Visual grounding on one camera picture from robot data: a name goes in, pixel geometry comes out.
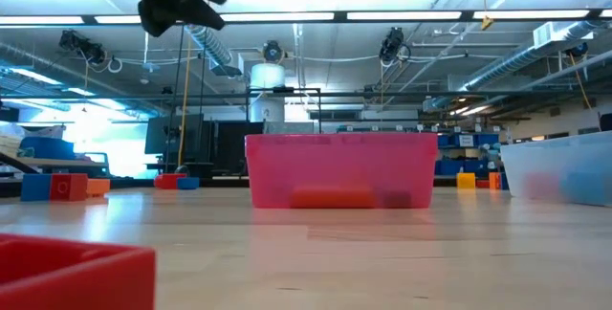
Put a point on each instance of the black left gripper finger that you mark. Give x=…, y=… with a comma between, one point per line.
x=201, y=15
x=157, y=18

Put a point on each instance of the small red square block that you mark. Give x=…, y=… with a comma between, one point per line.
x=69, y=188
x=72, y=286

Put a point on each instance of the medium blue block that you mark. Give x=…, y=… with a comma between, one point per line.
x=36, y=187
x=588, y=188

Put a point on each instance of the white cylindrical tank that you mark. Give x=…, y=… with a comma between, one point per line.
x=267, y=75

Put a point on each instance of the black equipment cabinet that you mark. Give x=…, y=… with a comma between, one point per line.
x=158, y=133

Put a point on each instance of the white bag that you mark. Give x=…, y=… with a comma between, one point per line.
x=48, y=132

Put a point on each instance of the blue drum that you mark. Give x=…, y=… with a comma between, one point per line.
x=48, y=149

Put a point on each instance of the background work table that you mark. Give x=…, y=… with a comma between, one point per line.
x=57, y=162

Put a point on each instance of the small orange block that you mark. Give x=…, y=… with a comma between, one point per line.
x=99, y=187
x=495, y=181

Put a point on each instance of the white stacked boxes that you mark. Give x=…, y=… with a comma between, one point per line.
x=9, y=142

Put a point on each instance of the red translucent plastic bin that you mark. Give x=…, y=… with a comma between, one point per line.
x=334, y=161

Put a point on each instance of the shelf rack with blue bins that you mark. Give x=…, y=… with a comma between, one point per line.
x=487, y=139

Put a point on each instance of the long red block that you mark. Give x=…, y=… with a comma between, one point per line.
x=483, y=184

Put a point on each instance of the clear translucent plastic bin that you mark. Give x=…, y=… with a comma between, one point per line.
x=554, y=154

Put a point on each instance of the black monitor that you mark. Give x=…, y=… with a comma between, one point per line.
x=606, y=122

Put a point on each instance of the flexible silver duct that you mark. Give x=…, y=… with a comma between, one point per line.
x=215, y=51

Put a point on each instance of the black metal stand frame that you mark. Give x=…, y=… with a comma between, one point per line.
x=282, y=90

